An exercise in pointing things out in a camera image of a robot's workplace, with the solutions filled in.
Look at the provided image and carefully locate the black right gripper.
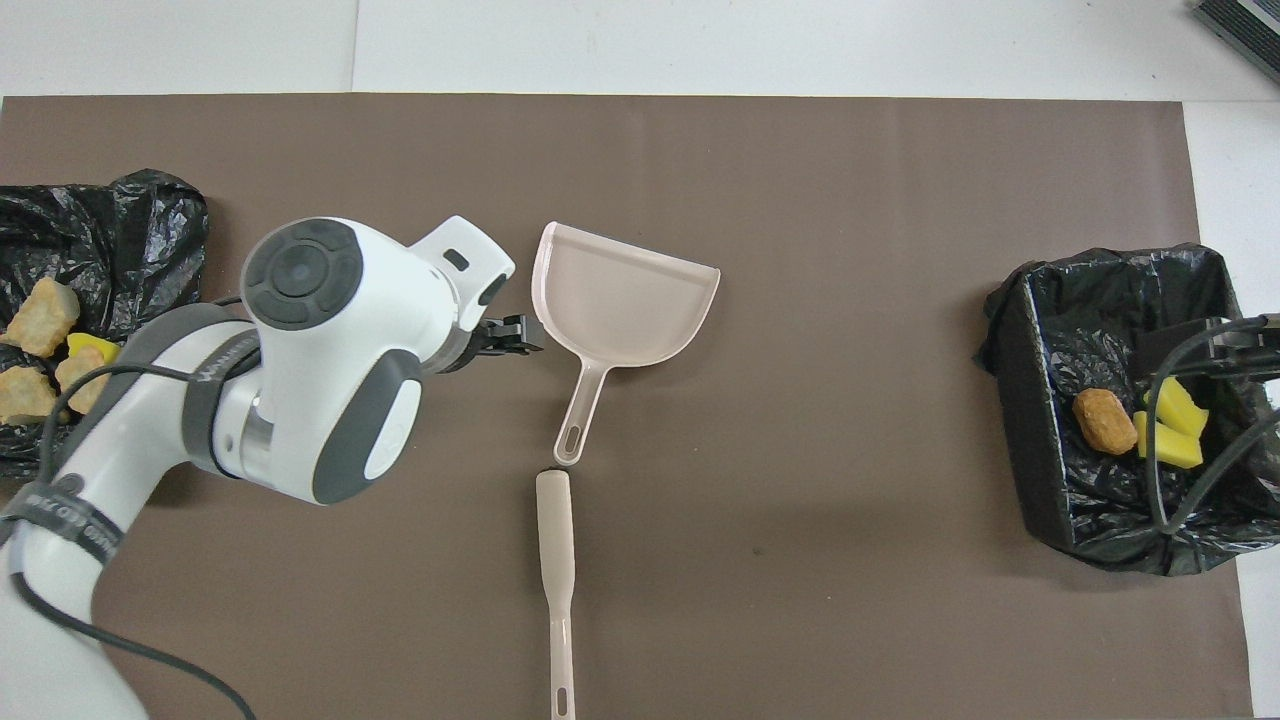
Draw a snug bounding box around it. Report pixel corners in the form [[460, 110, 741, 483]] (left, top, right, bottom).
[[1133, 313, 1280, 381]]

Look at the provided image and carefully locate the wide yellow green sponge piece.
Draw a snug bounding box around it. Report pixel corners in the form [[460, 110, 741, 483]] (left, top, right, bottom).
[[1143, 373, 1209, 438]]

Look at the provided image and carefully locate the narrow yellow green sponge piece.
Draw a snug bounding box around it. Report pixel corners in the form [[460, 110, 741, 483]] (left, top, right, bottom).
[[1133, 411, 1204, 470]]

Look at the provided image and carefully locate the brown nugget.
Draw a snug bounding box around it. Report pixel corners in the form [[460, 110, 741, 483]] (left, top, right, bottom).
[[1073, 388, 1139, 456]]

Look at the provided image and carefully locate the pink plastic dustpan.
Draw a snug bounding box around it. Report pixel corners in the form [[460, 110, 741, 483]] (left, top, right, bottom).
[[531, 221, 722, 468]]

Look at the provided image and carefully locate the beige hand brush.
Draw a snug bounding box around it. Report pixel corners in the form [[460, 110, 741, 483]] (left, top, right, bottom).
[[535, 469, 579, 720]]

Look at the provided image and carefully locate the tan paper scrap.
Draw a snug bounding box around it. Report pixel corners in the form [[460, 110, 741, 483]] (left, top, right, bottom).
[[54, 345, 109, 415], [0, 277, 82, 359], [0, 366, 59, 425]]

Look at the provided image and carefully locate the open bin with black liner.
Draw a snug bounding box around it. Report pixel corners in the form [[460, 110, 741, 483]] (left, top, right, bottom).
[[978, 243, 1280, 577]]

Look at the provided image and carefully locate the covered black plastic bag bin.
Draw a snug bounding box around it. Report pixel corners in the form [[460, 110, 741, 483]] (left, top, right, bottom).
[[0, 168, 211, 488]]

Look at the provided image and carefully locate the brown table mat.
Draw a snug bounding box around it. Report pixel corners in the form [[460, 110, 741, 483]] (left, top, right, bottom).
[[0, 93, 1256, 720]]

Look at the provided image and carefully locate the dark ribbed device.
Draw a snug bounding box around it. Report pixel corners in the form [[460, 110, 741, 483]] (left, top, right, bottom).
[[1193, 0, 1280, 86]]

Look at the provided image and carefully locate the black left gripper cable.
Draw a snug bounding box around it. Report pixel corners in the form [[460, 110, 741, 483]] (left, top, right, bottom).
[[0, 295, 257, 720]]

